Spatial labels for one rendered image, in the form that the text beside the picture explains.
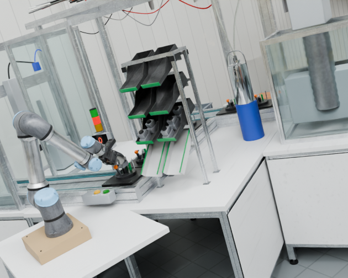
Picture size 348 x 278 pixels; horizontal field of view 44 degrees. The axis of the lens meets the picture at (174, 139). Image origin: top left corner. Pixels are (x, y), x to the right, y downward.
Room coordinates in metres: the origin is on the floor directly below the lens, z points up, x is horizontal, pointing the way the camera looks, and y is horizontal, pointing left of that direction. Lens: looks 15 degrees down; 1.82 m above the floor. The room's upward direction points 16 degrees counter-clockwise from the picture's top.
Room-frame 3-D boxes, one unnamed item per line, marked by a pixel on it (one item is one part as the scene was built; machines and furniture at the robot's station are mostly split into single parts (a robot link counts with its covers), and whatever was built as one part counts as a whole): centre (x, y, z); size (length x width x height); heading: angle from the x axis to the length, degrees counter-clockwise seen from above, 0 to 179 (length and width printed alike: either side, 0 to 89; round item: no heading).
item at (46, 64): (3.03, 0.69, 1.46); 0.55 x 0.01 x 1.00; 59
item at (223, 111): (3.67, -0.56, 1.01); 0.24 x 0.24 x 0.13; 59
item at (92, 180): (2.83, 0.60, 0.91); 0.84 x 0.28 x 0.10; 59
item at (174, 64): (2.58, -0.02, 1.26); 0.36 x 0.21 x 0.80; 59
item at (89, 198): (2.52, 0.54, 0.93); 0.21 x 0.07 x 0.06; 59
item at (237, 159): (3.04, 0.13, 0.84); 1.50 x 1.41 x 0.03; 59
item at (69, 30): (2.88, 0.44, 1.46); 0.03 x 0.03 x 1.00; 59
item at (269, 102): (3.54, -0.78, 1.01); 0.24 x 0.24 x 0.13; 59
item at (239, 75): (3.04, -0.57, 1.32); 0.14 x 0.14 x 0.38
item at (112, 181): (2.66, 0.36, 0.96); 0.24 x 0.24 x 0.02; 59
